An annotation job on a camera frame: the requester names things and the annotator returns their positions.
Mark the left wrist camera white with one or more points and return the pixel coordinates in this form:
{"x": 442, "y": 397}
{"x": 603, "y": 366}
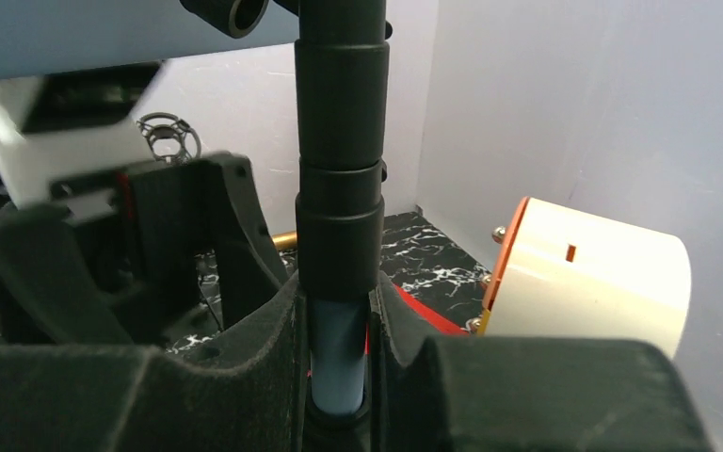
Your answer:
{"x": 67, "y": 124}

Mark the black shock-mount tripod stand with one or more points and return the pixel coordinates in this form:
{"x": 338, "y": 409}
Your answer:
{"x": 170, "y": 138}

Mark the light blue music stand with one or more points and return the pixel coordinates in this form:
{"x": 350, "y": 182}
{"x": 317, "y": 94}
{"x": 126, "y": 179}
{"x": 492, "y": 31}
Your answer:
{"x": 341, "y": 68}

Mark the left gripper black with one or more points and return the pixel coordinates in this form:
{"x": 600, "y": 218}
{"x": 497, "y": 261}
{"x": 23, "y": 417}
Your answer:
{"x": 158, "y": 219}

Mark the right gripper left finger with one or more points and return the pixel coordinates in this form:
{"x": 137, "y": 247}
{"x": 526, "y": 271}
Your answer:
{"x": 243, "y": 390}

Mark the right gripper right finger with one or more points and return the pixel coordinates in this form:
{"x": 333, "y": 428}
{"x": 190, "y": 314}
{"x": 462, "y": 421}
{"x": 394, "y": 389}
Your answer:
{"x": 440, "y": 392}

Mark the round three-drawer storage box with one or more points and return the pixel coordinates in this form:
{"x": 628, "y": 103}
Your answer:
{"x": 566, "y": 273}

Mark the gold microphone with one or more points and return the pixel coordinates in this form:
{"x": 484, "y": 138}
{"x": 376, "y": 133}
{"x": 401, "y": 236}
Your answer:
{"x": 285, "y": 241}

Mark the red sheet music page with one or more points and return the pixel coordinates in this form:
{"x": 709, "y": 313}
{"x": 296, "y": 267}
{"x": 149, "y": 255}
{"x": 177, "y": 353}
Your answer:
{"x": 434, "y": 319}

